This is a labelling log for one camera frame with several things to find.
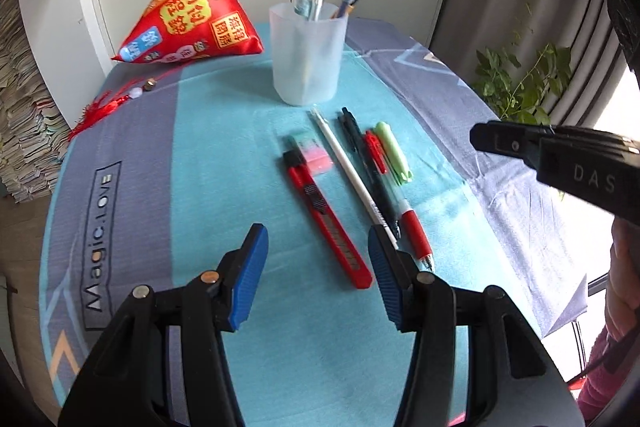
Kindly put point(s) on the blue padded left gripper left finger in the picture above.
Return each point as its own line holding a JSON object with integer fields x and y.
{"x": 125, "y": 379}

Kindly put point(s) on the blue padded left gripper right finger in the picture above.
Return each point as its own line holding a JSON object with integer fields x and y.
{"x": 512, "y": 379}

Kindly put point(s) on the red clear pen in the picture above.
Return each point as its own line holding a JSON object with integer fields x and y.
{"x": 405, "y": 214}

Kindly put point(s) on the green highlighter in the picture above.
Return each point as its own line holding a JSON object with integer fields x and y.
{"x": 392, "y": 149}

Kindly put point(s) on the white pen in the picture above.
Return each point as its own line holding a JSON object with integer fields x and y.
{"x": 360, "y": 188}

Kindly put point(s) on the red utility knife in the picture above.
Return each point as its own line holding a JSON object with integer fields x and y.
{"x": 345, "y": 252}

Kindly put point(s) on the pink green eraser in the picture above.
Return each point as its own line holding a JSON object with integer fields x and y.
{"x": 310, "y": 147}

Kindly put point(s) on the black pen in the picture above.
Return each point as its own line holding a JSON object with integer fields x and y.
{"x": 376, "y": 186}

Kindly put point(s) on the person's hand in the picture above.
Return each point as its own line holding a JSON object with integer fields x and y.
{"x": 622, "y": 293}

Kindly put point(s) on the green potted plant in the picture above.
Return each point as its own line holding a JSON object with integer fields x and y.
{"x": 520, "y": 97}

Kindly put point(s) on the blue grey patterned tablecloth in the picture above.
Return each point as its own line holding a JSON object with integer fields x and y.
{"x": 157, "y": 192}

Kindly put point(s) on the stack of books on floor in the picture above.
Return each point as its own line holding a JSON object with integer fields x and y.
{"x": 33, "y": 131}

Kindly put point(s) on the red tassel with beads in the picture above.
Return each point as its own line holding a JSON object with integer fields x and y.
{"x": 107, "y": 104}

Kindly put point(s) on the translucent white pen cup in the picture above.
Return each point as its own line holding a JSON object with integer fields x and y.
{"x": 306, "y": 54}

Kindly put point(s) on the red triangular pillow bag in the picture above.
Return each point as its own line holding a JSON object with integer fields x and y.
{"x": 175, "y": 31}

